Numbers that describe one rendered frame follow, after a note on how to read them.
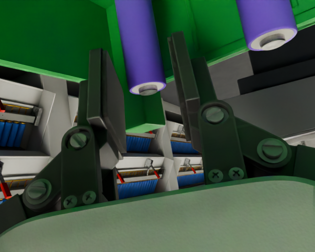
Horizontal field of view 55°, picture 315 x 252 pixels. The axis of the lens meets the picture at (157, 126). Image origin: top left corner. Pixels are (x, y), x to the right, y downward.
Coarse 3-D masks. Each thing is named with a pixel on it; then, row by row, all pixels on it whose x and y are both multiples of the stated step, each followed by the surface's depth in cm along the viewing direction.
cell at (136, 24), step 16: (128, 0) 14; (144, 0) 14; (128, 16) 14; (144, 16) 14; (128, 32) 14; (144, 32) 14; (128, 48) 14; (144, 48) 14; (128, 64) 14; (144, 64) 14; (160, 64) 14; (128, 80) 14; (144, 80) 14; (160, 80) 14
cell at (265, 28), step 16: (240, 0) 11; (256, 0) 11; (272, 0) 11; (288, 0) 11; (240, 16) 12; (256, 16) 11; (272, 16) 10; (288, 16) 11; (256, 32) 11; (272, 32) 11; (288, 32) 11; (256, 48) 12; (272, 48) 12
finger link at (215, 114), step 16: (208, 112) 10; (224, 112) 10; (208, 128) 10; (224, 128) 10; (208, 144) 10; (224, 144) 10; (208, 160) 9; (224, 160) 9; (240, 160) 9; (208, 176) 9; (224, 176) 9; (240, 176) 9
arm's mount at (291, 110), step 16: (304, 80) 58; (240, 96) 63; (256, 96) 62; (272, 96) 60; (288, 96) 59; (304, 96) 58; (240, 112) 62; (256, 112) 61; (272, 112) 60; (288, 112) 59; (304, 112) 58; (272, 128) 60; (288, 128) 58; (304, 128) 57
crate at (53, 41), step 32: (0, 0) 13; (32, 0) 14; (64, 0) 16; (96, 0) 17; (160, 0) 18; (192, 0) 17; (224, 0) 16; (0, 32) 12; (32, 32) 14; (64, 32) 15; (96, 32) 17; (160, 32) 18; (192, 32) 16; (224, 32) 15; (0, 64) 12; (32, 64) 13; (64, 64) 15; (128, 96) 17; (160, 96) 18; (128, 128) 17
